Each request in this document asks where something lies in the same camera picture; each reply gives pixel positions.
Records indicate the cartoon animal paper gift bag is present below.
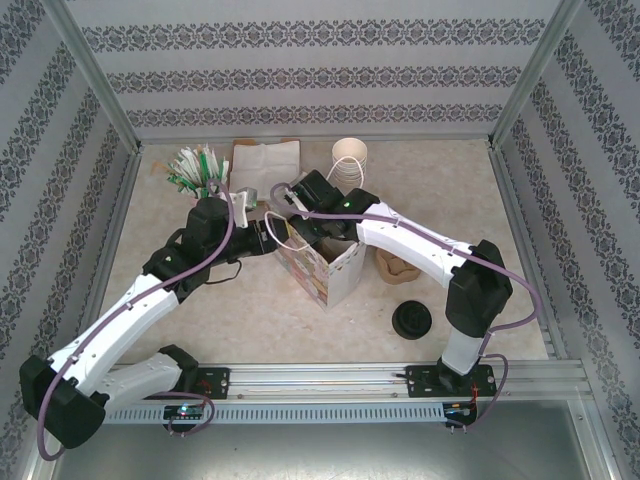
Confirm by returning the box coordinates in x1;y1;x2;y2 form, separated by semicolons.
264;155;369;314

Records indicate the green white stick sachet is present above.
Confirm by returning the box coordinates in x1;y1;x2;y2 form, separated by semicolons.
167;172;196;194

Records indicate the white paper napkin stack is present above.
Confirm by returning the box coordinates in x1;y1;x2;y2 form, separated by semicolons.
229;142;302;201

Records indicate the brown pulp cup carrier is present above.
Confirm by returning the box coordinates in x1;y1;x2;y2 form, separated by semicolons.
374;247;422;287

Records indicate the brown cardboard napkin tray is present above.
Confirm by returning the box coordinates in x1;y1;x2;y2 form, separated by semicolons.
232;137;302;149

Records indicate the stack of black cup lids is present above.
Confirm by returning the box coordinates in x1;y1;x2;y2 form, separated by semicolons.
391;298;434;342

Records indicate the small circuit board green light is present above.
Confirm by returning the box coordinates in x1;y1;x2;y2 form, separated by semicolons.
163;404;207;420

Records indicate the grey metal sheet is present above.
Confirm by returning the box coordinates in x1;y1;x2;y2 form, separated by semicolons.
29;399;616;480

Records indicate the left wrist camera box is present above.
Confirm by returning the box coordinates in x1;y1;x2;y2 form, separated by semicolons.
230;186;261;227

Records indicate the thin black wire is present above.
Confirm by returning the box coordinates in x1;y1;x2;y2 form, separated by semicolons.
202;259;245;285

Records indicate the aluminium side rail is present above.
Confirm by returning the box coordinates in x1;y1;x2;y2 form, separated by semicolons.
67;147;144;366
487;142;571;361

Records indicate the aluminium rail along wall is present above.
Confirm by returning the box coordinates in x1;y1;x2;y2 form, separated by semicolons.
137;132;494;144

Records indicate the wide aluminium base rail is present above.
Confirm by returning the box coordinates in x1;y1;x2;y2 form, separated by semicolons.
102;363;589;401

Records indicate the grey slotted cable duct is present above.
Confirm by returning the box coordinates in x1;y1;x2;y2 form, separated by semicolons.
102;403;446;424

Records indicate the aluminium frame post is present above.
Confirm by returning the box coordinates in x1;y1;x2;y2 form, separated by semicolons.
485;0;585;150
38;0;144;154

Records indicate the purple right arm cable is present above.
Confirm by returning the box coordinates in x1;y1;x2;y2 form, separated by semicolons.
269;182;544;432

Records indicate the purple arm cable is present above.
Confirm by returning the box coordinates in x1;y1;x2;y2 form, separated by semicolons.
269;182;544;432
37;179;239;461

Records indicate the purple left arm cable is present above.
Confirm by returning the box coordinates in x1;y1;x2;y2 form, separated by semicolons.
37;179;239;461

